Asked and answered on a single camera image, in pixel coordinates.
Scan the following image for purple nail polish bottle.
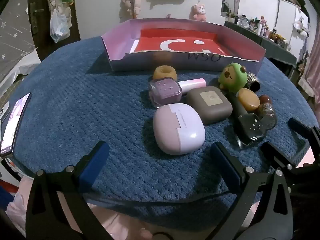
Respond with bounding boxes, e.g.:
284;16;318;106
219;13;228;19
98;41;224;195
149;78;207;108

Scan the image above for dark wooden door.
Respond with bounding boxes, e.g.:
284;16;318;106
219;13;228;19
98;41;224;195
27;0;82;63

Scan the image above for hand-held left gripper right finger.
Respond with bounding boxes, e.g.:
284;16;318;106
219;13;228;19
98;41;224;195
211;142;295;240

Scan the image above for studded silver cylinder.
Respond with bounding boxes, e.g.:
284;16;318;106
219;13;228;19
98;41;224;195
247;72;261;92

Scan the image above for black nail polish bottle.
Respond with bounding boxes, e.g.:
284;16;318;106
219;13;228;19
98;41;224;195
226;92;267;149

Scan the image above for pink curtain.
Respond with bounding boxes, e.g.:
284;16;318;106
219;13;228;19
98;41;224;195
297;42;320;98

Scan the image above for dark green covered table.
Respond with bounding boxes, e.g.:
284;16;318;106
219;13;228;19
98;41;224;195
224;21;298;65

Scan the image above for row of cosmetic bottles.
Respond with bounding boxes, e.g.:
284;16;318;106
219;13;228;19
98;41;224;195
226;12;293;50

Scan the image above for green bear figure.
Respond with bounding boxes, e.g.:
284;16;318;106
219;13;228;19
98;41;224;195
218;62;248;93

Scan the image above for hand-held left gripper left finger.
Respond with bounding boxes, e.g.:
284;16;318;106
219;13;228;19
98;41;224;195
25;141;114;240

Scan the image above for blue plush mat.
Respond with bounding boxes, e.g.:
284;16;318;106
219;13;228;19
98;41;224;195
12;36;317;203

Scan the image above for light pink plush toy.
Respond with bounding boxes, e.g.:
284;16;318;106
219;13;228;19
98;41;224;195
121;0;142;18

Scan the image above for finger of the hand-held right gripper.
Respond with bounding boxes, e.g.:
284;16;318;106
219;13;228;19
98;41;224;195
287;117;320;143
261;142;302;175

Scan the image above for door handle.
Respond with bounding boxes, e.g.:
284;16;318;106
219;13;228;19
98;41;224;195
29;2;44;34

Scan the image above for glitter bottle with brown cap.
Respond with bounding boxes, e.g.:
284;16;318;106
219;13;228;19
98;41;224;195
256;94;277;130

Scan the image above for pink earbud case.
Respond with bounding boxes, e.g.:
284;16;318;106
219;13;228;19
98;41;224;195
153;103;206;155

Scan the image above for red printed paper liner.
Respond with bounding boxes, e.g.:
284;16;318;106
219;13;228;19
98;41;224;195
130;28;227;55

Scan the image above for pink cardboard box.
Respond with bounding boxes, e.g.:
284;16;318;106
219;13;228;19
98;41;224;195
101;18;266;75

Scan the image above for white plastic sheet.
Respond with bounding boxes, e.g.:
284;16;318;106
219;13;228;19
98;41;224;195
0;47;40;100

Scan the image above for clear plastic bag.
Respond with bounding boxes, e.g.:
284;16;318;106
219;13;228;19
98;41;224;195
49;10;68;43

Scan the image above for grey square case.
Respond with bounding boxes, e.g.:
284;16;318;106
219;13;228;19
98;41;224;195
186;86;233;125

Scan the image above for smartphone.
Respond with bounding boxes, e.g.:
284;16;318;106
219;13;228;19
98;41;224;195
0;92;32;158

